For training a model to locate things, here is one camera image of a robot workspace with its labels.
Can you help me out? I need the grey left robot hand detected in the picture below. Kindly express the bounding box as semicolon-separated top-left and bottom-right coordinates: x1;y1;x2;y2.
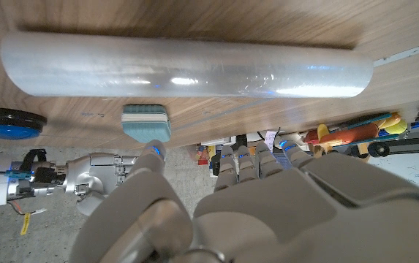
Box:
68;138;419;263

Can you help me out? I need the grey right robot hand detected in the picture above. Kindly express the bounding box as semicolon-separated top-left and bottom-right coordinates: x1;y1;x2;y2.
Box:
64;152;139;217

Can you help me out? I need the clear plastic wrap roll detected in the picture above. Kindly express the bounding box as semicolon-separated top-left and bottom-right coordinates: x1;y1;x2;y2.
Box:
0;30;375;99

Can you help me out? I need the teal sponge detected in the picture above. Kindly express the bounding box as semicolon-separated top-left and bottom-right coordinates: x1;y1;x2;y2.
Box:
121;104;173;144

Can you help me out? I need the paper note on monitor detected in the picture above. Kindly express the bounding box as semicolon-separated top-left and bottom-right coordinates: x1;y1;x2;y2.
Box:
263;129;278;151

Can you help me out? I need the colourful toy airplane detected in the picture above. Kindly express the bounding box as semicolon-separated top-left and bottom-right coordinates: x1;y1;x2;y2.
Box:
303;111;409;159

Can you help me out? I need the black disc with blue centre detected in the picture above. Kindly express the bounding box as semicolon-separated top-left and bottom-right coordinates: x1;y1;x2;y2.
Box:
0;106;48;141

